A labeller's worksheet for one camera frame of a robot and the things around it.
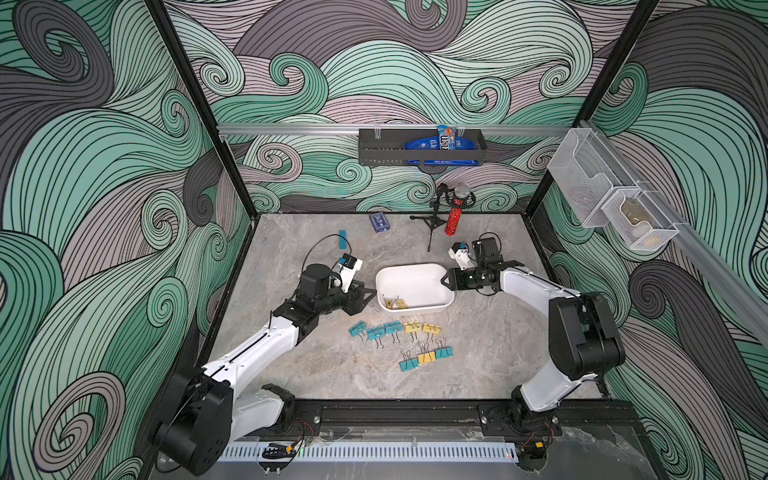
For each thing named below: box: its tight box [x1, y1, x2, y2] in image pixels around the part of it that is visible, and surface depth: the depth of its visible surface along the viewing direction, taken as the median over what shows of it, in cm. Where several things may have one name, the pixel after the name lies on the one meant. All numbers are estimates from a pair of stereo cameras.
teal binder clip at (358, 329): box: [348, 320, 367, 342], surface depth 89 cm
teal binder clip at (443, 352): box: [434, 346, 453, 359], surface depth 85 cm
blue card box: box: [369, 213, 391, 233], surface depth 119 cm
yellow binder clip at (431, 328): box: [423, 323, 441, 335], surface depth 89 cm
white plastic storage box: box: [375, 264, 455, 312], surface depth 99 cm
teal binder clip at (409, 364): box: [399, 357, 419, 371], surface depth 83 cm
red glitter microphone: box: [444, 183, 471, 237], surface depth 95 cm
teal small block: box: [339, 230, 347, 250], surface depth 116 cm
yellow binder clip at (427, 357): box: [418, 351, 437, 364], surface depth 85 cm
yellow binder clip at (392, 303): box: [382, 294, 402, 309], surface depth 94 cm
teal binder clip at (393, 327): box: [383, 320, 403, 343], surface depth 89 cm
